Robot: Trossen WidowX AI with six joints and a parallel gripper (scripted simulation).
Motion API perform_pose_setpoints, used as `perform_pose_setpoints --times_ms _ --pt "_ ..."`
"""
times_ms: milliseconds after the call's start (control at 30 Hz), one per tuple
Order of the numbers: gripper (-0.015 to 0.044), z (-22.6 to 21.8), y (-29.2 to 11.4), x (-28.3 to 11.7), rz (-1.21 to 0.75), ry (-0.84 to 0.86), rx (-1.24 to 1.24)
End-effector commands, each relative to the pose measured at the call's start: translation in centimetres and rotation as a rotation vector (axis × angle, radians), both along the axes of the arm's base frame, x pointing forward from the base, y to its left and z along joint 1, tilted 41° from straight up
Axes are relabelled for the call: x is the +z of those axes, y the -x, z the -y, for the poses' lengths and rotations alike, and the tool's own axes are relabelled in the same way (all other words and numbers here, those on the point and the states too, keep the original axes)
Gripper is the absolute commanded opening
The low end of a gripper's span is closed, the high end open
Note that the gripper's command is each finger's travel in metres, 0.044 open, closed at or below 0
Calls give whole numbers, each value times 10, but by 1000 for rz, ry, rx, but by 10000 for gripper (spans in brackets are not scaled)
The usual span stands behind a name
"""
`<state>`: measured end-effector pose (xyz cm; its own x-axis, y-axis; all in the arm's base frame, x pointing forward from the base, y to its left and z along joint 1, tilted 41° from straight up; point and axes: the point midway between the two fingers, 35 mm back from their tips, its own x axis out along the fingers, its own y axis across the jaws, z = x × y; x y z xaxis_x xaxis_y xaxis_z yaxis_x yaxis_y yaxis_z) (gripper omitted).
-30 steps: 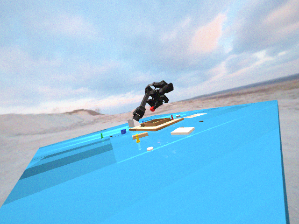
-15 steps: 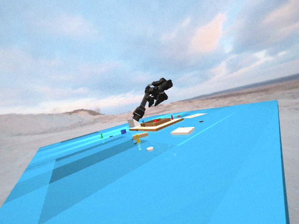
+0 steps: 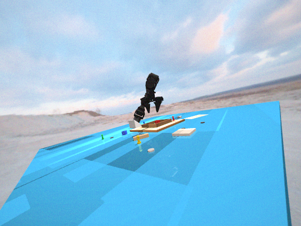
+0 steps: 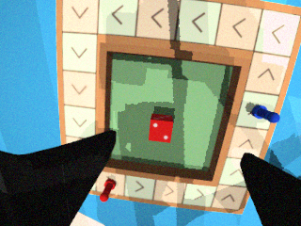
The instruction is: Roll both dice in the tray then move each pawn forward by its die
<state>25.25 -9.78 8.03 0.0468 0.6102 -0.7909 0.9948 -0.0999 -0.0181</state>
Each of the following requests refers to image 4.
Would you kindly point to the red die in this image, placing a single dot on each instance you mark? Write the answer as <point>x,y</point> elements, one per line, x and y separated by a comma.
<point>161,128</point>

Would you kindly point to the red pawn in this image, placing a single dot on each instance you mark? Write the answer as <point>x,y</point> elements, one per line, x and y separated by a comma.
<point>108,186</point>

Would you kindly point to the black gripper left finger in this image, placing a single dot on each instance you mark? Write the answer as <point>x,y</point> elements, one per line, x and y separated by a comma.
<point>48,187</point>

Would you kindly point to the square board game track with arrows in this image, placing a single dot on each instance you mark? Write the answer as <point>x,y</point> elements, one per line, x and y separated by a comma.
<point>204,49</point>

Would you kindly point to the blue pawn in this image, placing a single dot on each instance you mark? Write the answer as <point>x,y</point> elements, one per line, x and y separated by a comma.
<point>261,112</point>

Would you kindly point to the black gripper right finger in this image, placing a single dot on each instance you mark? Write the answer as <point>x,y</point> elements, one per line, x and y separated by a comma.
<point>275,193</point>

